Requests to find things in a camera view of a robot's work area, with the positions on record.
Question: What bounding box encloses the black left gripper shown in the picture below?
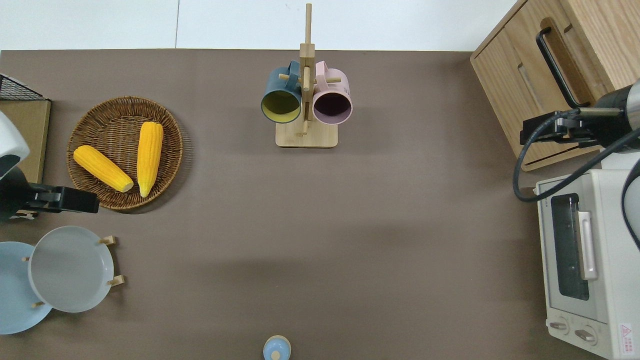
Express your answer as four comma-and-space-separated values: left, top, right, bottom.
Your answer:
22, 183, 100, 215

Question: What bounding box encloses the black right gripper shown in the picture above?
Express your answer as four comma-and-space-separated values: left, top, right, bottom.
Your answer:
519, 111, 602, 149

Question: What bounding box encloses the pink mug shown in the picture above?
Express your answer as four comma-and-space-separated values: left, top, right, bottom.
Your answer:
312, 61, 353, 126

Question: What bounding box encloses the yellow corn cob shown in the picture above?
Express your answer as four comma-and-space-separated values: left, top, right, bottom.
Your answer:
73, 145, 135, 193
137, 121, 164, 198

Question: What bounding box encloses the wooden drawer cabinet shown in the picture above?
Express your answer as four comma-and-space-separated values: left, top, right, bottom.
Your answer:
470, 0, 640, 172

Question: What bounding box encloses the grey plate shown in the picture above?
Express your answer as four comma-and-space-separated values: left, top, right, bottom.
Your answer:
28, 226, 115, 314

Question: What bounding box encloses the round wicker basket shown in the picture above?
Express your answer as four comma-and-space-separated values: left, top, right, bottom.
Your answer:
66, 96, 184, 211

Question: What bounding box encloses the wooden plate rack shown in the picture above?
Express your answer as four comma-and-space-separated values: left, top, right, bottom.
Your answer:
21, 235, 126, 308

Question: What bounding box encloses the light blue plate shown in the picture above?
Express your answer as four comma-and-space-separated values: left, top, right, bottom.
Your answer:
0, 241, 53, 335

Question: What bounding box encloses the white toaster oven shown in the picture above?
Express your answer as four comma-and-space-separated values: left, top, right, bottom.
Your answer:
534, 169, 640, 360

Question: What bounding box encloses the dark blue mug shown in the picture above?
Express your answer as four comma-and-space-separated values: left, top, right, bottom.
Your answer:
260, 60, 304, 124

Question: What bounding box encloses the wooden mug tree stand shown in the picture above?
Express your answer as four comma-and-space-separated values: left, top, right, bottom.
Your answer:
275, 4, 343, 148

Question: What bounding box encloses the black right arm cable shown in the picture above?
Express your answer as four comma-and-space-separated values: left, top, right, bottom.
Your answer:
513, 111, 640, 251

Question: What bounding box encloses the black cabinet handle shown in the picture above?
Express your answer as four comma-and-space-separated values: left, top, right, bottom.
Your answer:
536, 26, 592, 110

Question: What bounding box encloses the wooden box with wire basket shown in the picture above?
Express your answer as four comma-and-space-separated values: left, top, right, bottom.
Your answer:
0, 73, 52, 185

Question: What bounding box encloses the silver toaster door handle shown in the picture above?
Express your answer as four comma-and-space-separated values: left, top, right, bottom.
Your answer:
577, 211, 599, 281

